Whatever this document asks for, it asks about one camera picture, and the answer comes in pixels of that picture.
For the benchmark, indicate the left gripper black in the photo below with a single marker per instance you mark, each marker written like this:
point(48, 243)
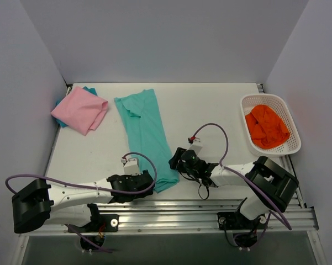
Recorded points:
point(145, 182)

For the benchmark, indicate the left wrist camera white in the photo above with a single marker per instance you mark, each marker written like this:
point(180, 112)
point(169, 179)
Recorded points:
point(131, 166)

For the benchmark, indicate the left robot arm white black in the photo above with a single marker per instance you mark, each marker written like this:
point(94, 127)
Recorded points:
point(49, 201)

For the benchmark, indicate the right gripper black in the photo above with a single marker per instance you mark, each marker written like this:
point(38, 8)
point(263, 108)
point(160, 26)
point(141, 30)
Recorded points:
point(178, 159)

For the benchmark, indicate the teal t-shirt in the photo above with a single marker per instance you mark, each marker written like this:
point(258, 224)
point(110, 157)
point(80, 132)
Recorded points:
point(142, 122)

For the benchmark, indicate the teal folded t-shirt underneath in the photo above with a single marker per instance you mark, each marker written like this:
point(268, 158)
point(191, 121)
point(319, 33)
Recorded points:
point(90, 90)

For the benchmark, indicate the pink folded t-shirt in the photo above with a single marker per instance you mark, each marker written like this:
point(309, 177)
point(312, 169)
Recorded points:
point(81, 110)

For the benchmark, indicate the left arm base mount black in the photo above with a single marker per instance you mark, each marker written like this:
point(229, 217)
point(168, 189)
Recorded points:
point(102, 223)

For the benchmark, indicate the aluminium rail frame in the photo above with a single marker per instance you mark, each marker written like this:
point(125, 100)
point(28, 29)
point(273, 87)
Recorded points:
point(178, 212)

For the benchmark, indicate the white perforated plastic basket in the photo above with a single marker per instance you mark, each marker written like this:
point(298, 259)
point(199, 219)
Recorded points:
point(292, 145)

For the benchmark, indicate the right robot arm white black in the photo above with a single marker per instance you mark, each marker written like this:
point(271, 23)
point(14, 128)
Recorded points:
point(272, 185)

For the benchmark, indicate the orange crumpled t-shirt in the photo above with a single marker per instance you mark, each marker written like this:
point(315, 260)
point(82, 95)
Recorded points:
point(267, 130)

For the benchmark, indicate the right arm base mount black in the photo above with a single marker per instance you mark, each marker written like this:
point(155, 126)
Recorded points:
point(231, 221)

